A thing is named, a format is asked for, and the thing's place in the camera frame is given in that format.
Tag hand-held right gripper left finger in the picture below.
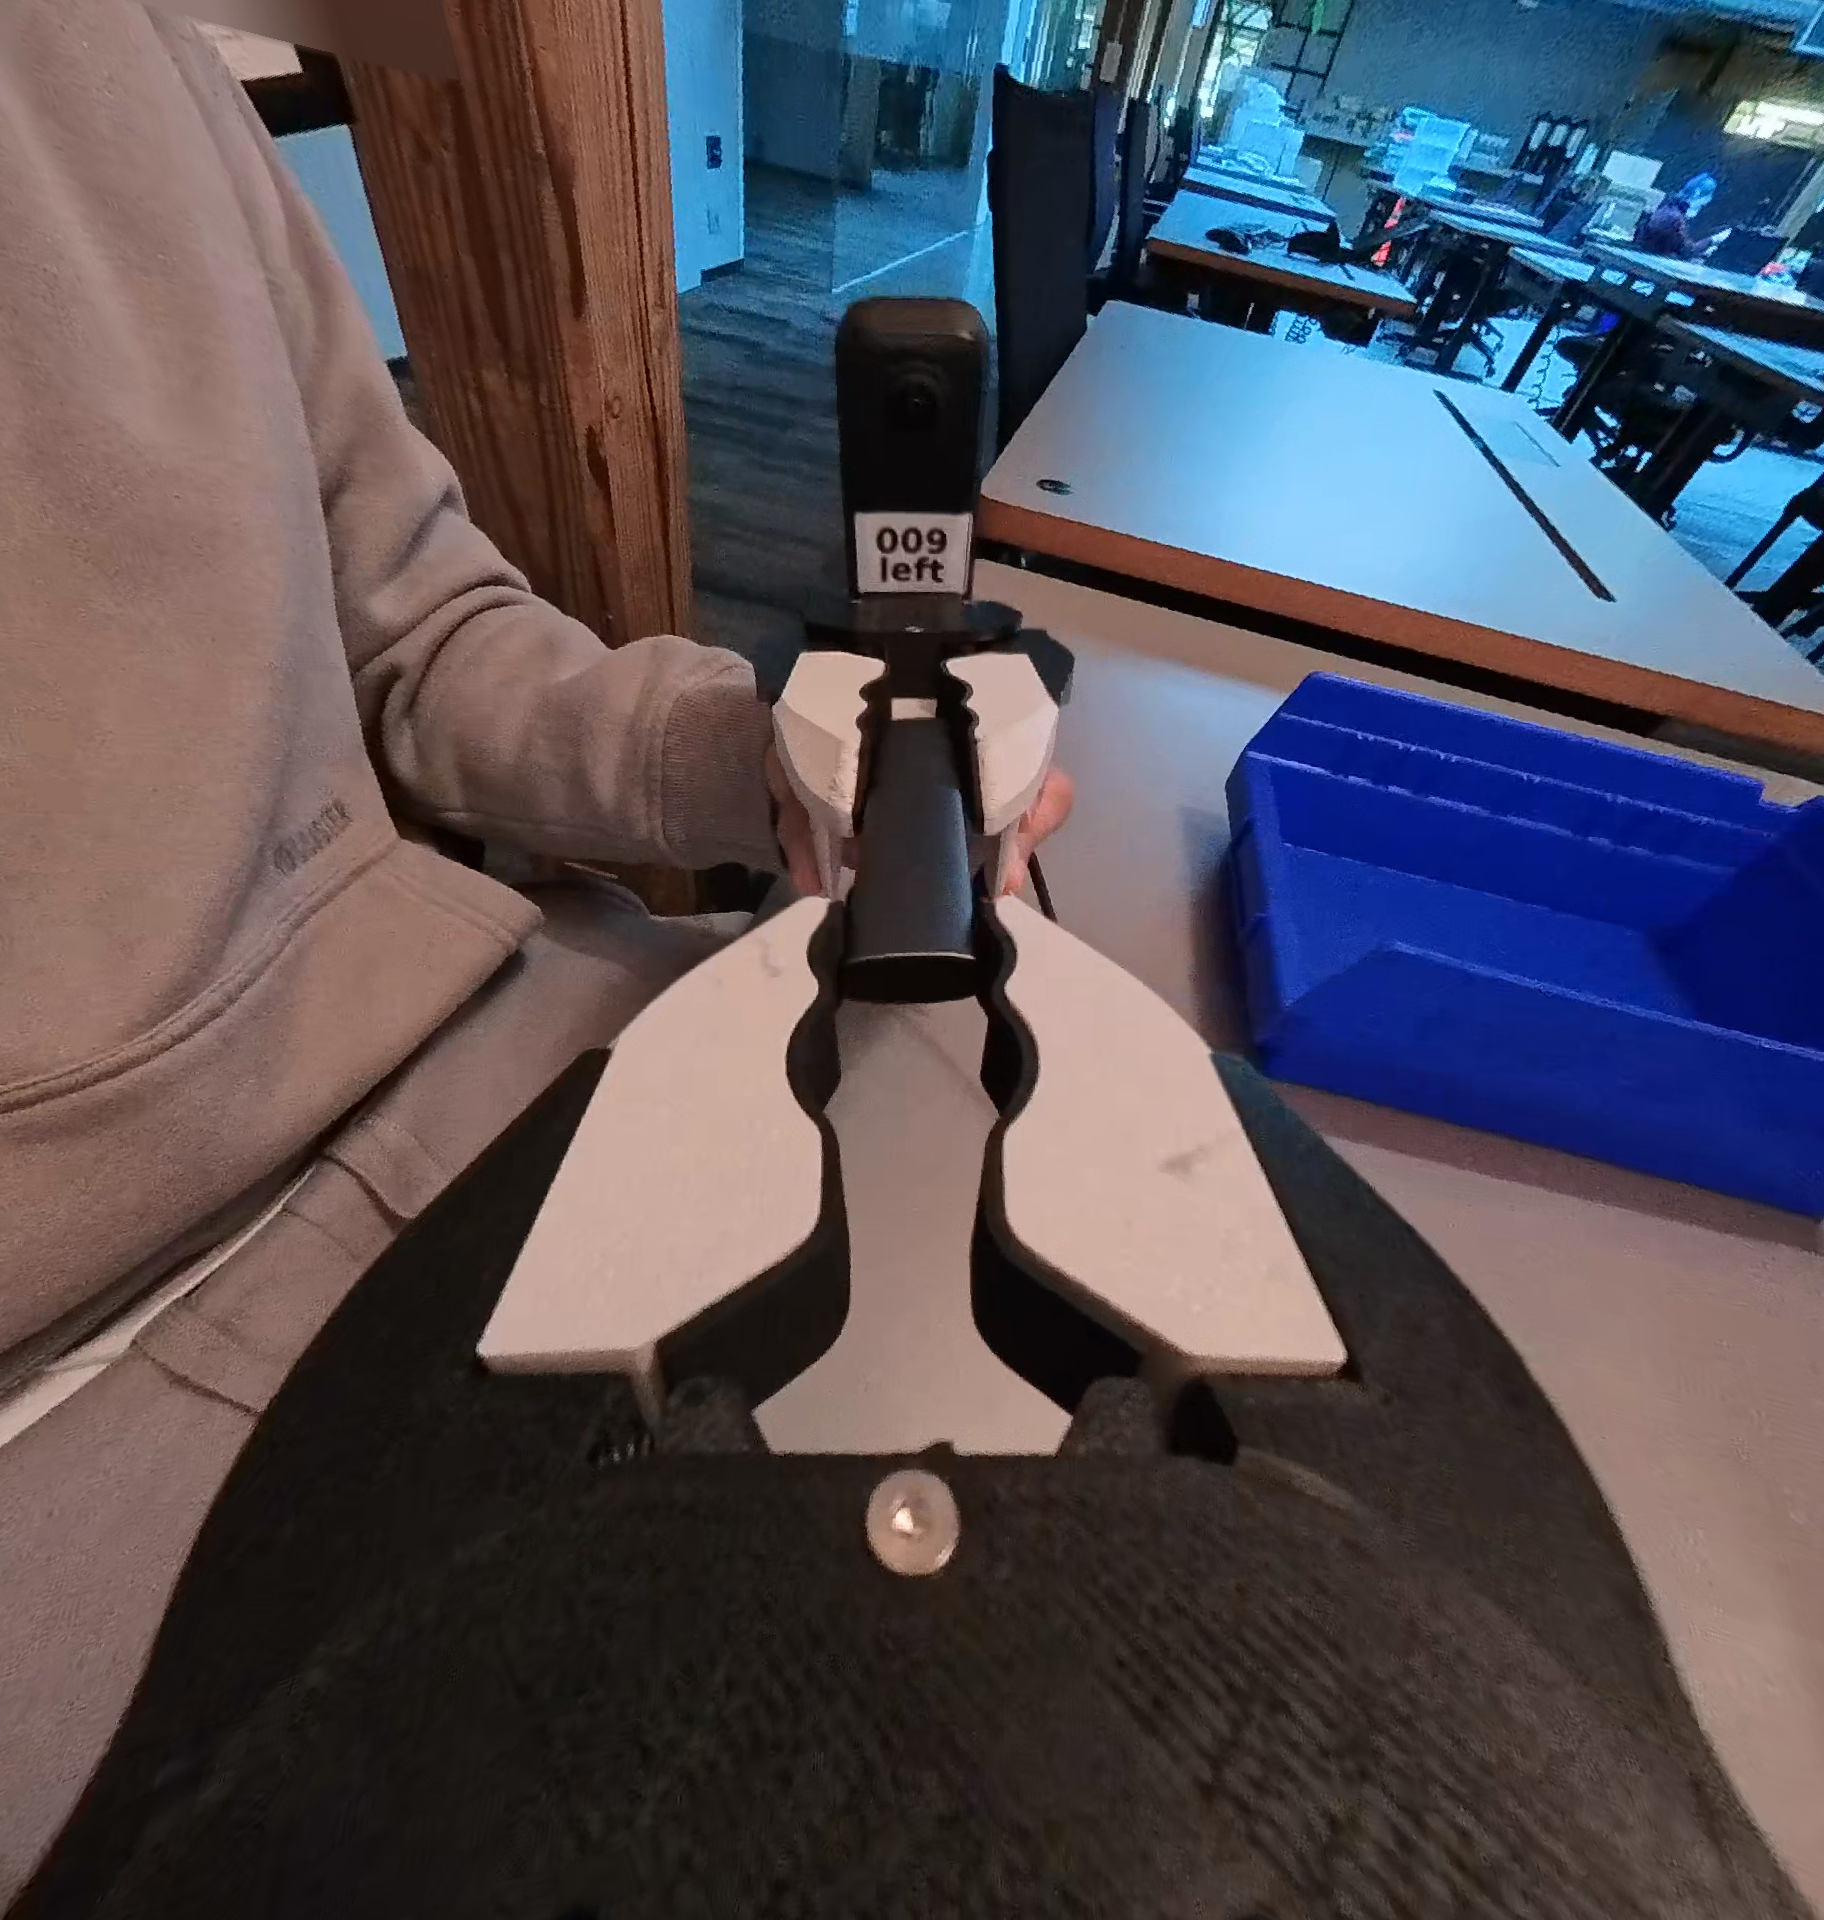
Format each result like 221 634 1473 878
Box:
474 896 852 1427

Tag black office chair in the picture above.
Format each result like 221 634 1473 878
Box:
989 61 1127 450

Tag black oblong device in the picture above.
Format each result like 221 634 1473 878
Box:
837 696 991 1007

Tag person's grey hoodie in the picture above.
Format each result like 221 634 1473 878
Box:
0 0 612 1389

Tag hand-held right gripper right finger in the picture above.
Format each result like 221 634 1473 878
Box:
974 896 1351 1427

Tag person's left forearm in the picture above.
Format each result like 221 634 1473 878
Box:
353 500 789 874

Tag grey desk with slot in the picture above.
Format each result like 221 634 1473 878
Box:
978 300 1824 758

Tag blue plastic bin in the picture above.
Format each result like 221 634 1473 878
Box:
1223 670 1824 1218

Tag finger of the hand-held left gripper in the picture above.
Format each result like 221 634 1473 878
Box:
772 646 895 902
938 650 1063 899

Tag person's left hand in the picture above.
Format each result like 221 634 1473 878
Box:
765 749 1078 899

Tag person's grey trousers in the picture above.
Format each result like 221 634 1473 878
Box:
0 875 786 1920

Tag wooden post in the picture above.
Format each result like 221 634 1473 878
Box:
344 0 697 646

